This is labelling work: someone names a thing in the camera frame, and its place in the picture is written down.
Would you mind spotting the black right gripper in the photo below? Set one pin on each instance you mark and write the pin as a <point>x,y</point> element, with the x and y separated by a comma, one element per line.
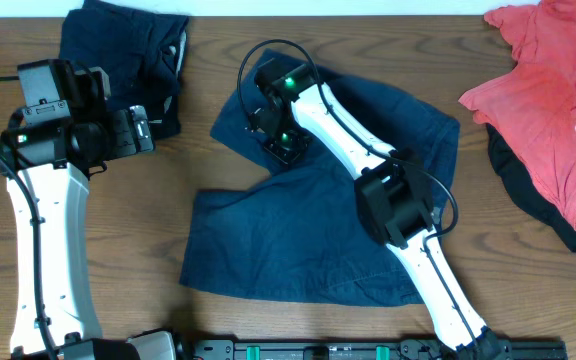
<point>285,147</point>

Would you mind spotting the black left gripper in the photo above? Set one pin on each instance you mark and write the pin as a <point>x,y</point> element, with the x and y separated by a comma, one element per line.
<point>138,130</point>

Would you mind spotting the blue denim shorts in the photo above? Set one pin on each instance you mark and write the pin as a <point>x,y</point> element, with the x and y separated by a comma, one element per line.
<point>296,236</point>

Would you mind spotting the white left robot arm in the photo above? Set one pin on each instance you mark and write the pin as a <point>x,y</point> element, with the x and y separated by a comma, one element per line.
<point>48,153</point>

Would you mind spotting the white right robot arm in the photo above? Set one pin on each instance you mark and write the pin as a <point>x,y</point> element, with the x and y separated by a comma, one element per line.
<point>393,195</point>

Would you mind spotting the folded black garment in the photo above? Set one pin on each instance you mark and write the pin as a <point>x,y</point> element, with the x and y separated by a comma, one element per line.
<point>163,125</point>

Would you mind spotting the folded navy shorts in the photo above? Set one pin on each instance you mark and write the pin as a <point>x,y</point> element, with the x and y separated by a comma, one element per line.
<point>140,51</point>

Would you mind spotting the black garment under red shirt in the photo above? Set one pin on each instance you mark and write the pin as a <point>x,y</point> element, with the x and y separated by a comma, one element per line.
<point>521,190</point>

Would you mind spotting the red t-shirt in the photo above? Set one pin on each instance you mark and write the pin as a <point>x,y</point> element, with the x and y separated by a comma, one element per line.
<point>533,107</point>

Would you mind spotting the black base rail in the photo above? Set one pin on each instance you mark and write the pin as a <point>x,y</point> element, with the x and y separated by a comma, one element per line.
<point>410,349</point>

